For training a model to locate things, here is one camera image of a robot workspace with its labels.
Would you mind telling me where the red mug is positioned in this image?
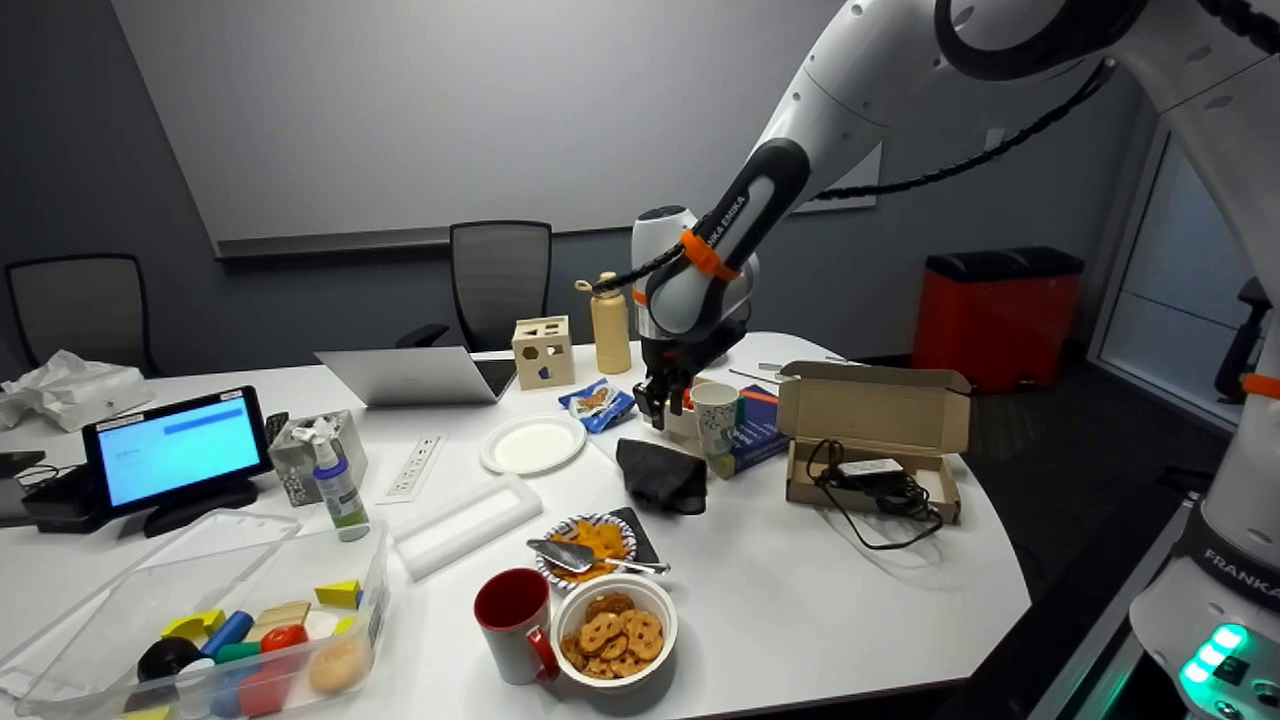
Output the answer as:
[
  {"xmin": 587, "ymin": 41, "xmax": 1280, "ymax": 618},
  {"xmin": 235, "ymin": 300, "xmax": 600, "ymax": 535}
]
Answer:
[{"xmin": 472, "ymin": 569, "xmax": 566, "ymax": 690}]

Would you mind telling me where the white plastic bag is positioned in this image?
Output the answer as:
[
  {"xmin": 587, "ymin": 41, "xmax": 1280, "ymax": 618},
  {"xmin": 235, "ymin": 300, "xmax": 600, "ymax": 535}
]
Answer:
[{"xmin": 0, "ymin": 350, "xmax": 151, "ymax": 436}]

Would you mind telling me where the yellow toy block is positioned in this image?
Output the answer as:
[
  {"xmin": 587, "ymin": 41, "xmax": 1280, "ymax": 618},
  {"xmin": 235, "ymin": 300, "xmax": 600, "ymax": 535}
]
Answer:
[{"xmin": 312, "ymin": 577, "xmax": 367, "ymax": 612}]

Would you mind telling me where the blue toy cylinder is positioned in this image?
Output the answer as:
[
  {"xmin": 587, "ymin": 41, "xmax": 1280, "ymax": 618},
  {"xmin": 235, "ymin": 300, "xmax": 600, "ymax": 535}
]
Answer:
[{"xmin": 196, "ymin": 607, "xmax": 258, "ymax": 661}]

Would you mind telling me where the wall whiteboard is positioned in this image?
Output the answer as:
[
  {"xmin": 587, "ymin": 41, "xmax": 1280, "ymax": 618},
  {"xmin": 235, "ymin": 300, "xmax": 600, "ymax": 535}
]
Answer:
[{"xmin": 114, "ymin": 0, "xmax": 891, "ymax": 262}]

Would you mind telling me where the black power adapter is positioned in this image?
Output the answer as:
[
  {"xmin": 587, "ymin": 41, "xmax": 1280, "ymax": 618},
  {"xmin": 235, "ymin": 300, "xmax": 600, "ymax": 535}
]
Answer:
[{"xmin": 831, "ymin": 457, "xmax": 912, "ymax": 491}]

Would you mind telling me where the red toy piece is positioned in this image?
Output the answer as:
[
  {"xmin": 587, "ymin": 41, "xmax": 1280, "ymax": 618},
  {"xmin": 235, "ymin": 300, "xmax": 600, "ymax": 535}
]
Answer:
[{"xmin": 258, "ymin": 621, "xmax": 312, "ymax": 655}]

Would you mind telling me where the metal spoon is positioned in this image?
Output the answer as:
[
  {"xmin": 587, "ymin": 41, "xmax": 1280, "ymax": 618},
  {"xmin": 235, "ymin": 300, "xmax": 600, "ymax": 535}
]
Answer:
[{"xmin": 526, "ymin": 535, "xmax": 678, "ymax": 580}]

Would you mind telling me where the white power strip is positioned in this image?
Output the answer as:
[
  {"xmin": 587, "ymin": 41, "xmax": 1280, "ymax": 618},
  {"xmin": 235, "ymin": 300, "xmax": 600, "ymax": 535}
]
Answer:
[{"xmin": 385, "ymin": 432, "xmax": 449, "ymax": 506}]

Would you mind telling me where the white paper plate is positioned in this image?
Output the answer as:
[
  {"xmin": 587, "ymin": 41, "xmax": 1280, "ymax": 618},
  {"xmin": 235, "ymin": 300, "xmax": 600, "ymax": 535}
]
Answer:
[{"xmin": 481, "ymin": 413, "xmax": 594, "ymax": 482}]

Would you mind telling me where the blue snack packet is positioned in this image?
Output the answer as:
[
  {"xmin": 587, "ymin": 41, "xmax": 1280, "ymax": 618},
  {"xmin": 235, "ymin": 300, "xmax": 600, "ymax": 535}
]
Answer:
[{"xmin": 556, "ymin": 378, "xmax": 639, "ymax": 441}]

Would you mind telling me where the white rectangular foam tray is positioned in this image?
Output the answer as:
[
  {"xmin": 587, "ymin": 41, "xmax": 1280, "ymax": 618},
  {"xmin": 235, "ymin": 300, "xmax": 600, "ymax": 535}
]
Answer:
[{"xmin": 394, "ymin": 476, "xmax": 549, "ymax": 583}]

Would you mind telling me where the clear plastic toy container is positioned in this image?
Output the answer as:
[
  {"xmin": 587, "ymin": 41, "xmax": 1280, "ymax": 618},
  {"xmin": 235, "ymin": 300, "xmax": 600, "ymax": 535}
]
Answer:
[{"xmin": 125, "ymin": 523, "xmax": 394, "ymax": 720}]

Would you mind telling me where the blue book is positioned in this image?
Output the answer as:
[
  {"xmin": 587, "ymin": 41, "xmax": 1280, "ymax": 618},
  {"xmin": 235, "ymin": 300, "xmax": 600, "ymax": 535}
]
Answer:
[{"xmin": 725, "ymin": 384, "xmax": 794, "ymax": 474}]

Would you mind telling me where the beige water bottle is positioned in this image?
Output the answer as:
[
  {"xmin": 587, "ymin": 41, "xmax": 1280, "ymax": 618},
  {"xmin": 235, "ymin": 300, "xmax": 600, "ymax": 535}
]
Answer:
[{"xmin": 571, "ymin": 270, "xmax": 637, "ymax": 382}]

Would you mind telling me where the open cardboard box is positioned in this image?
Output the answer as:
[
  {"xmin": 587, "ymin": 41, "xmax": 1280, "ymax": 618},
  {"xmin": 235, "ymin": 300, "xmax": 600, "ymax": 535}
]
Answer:
[{"xmin": 777, "ymin": 356, "xmax": 976, "ymax": 529}]

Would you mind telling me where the black towel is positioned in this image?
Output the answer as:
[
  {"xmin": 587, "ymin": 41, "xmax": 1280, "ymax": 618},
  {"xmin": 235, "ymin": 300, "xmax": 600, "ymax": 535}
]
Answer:
[{"xmin": 613, "ymin": 436, "xmax": 711, "ymax": 521}]

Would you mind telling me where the black toy ball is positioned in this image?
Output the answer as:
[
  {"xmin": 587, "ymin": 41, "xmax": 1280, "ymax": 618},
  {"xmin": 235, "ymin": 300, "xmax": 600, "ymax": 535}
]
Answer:
[{"xmin": 137, "ymin": 638, "xmax": 204, "ymax": 684}]

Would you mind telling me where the white bowl of cookies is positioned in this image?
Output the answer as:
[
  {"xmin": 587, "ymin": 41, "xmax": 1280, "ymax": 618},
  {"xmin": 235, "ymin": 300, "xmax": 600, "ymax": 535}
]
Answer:
[{"xmin": 549, "ymin": 573, "xmax": 679, "ymax": 715}]

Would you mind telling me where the grey office chair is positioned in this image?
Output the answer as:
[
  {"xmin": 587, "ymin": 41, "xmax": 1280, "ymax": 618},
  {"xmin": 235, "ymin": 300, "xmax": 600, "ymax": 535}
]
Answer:
[
  {"xmin": 394, "ymin": 217, "xmax": 556, "ymax": 356},
  {"xmin": 0, "ymin": 251, "xmax": 156, "ymax": 378}
]

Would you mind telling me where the silver laptop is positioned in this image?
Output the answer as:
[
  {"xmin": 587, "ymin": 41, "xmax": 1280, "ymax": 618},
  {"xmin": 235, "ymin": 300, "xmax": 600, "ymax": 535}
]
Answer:
[{"xmin": 312, "ymin": 344, "xmax": 518, "ymax": 413}]

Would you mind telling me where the wooden shape sorter cube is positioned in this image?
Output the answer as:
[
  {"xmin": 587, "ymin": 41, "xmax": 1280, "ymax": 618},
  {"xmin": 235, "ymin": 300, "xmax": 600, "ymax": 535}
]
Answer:
[{"xmin": 511, "ymin": 313, "xmax": 581, "ymax": 391}]

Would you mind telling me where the patterned paper cup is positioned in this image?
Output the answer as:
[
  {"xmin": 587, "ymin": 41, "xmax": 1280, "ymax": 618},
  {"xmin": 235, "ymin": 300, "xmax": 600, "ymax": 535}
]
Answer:
[{"xmin": 691, "ymin": 378, "xmax": 741, "ymax": 482}]

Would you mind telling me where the white metal stand frame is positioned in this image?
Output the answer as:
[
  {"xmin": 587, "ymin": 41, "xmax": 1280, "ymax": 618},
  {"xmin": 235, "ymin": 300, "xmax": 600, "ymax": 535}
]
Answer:
[{"xmin": 1032, "ymin": 491, "xmax": 1205, "ymax": 720}]

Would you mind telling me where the small spray bottle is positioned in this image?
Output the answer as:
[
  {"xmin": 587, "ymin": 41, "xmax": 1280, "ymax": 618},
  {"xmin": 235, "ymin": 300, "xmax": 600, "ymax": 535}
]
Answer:
[{"xmin": 310, "ymin": 420, "xmax": 378, "ymax": 543}]

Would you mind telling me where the tan toy ball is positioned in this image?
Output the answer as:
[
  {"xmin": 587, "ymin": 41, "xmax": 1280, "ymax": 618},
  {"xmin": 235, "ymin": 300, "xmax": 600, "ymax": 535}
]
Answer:
[{"xmin": 310, "ymin": 638, "xmax": 374, "ymax": 700}]

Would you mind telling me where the red bin with black lid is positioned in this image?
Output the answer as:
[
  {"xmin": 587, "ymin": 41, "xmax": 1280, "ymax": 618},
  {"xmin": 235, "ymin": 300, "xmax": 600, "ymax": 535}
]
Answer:
[{"xmin": 912, "ymin": 244, "xmax": 1089, "ymax": 396}]

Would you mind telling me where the coiled black adapter cable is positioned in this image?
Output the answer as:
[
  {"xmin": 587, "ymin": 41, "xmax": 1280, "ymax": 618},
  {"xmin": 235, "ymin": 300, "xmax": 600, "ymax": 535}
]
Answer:
[{"xmin": 802, "ymin": 436, "xmax": 952, "ymax": 557}]

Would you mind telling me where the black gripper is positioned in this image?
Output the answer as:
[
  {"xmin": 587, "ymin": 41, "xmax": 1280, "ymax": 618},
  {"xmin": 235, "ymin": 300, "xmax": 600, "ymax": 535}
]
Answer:
[{"xmin": 632, "ymin": 324, "xmax": 731, "ymax": 430}]

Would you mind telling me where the small bowl of orange snacks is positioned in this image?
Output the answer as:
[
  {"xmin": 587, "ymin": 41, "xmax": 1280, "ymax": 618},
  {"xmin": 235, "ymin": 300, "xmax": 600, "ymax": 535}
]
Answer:
[{"xmin": 539, "ymin": 514, "xmax": 644, "ymax": 593}]

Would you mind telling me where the black tablet with blue screen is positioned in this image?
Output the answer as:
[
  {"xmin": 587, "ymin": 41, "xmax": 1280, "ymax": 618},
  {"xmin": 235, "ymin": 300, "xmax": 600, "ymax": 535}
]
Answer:
[{"xmin": 81, "ymin": 384, "xmax": 273, "ymax": 516}]

